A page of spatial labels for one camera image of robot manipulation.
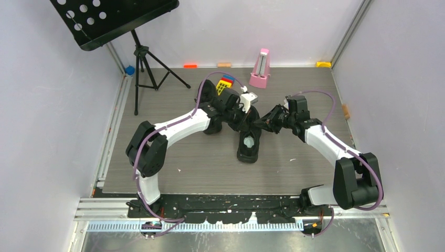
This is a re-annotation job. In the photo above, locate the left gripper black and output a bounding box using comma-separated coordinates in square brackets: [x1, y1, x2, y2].
[223, 102, 250, 132]

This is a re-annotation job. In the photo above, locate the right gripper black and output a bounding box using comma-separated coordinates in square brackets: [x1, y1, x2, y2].
[255, 103, 296, 134]

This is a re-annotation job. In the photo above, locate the black shoe with laces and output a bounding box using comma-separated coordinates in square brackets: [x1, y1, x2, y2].
[237, 106, 262, 163]

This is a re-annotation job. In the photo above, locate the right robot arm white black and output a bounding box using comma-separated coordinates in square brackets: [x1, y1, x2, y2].
[254, 95, 384, 216]

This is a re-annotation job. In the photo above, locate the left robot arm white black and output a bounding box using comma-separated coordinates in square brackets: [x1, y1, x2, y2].
[125, 89, 258, 217]

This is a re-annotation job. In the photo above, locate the black shoe tied left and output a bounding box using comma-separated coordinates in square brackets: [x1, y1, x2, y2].
[198, 79, 222, 135]

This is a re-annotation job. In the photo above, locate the yellow toy block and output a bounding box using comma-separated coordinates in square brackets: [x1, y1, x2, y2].
[216, 79, 233, 95]

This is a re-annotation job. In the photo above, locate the pink metronome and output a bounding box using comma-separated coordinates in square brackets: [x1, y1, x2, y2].
[249, 48, 270, 89]

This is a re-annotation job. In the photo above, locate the tan wooden block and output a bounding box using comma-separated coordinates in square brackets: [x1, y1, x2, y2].
[217, 62, 231, 68]

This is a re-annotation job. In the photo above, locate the yellow block in corner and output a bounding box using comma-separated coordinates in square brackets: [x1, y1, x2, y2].
[315, 61, 332, 68]

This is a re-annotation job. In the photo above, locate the brown block right edge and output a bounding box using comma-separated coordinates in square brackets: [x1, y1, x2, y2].
[342, 104, 351, 120]

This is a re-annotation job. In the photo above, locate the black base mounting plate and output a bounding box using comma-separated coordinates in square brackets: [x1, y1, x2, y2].
[129, 193, 334, 225]

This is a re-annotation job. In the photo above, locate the blue block in corner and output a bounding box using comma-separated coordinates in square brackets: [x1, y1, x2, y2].
[125, 66, 135, 76]

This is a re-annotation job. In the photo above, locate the black music stand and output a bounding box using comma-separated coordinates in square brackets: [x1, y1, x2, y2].
[49, 0, 192, 116]

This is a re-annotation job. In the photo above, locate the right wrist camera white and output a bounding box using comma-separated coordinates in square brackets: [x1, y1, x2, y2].
[283, 99, 289, 110]

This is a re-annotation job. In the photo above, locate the orange block at wall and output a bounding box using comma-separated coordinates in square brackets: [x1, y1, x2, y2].
[183, 64, 198, 69]

